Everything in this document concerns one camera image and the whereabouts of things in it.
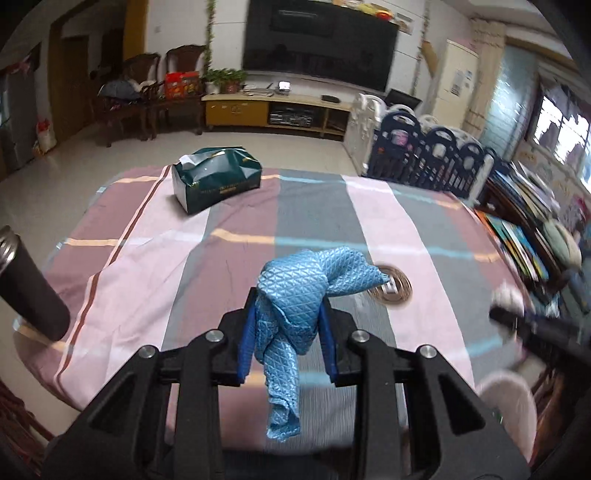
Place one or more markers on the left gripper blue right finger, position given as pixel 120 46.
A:
pixel 327 339

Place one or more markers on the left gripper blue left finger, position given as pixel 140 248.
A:
pixel 246 344

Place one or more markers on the blue cleaning cloth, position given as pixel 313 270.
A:
pixel 289 295

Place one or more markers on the woven plastic trash basket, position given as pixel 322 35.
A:
pixel 508 394

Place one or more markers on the round brown coaster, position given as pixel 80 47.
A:
pixel 396 291

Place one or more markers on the plaid pink grey tablecloth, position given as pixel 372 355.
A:
pixel 138 270

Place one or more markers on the dark green tissue box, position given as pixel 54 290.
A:
pixel 213 174

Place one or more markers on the navy white baby fence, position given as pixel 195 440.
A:
pixel 391 143

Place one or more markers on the yellow wooden tv cabinet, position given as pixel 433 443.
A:
pixel 264 110

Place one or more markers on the row of children's books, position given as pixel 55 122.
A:
pixel 522 215

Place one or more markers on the black insulated tumbler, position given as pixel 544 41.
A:
pixel 25 289

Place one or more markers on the green potted plant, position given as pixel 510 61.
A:
pixel 224 81

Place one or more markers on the red gift box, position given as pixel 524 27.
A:
pixel 180 85

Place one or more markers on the large black television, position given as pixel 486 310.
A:
pixel 321 40

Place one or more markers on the dark wooden chair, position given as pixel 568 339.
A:
pixel 138 92

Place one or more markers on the white standing air conditioner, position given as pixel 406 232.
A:
pixel 453 85

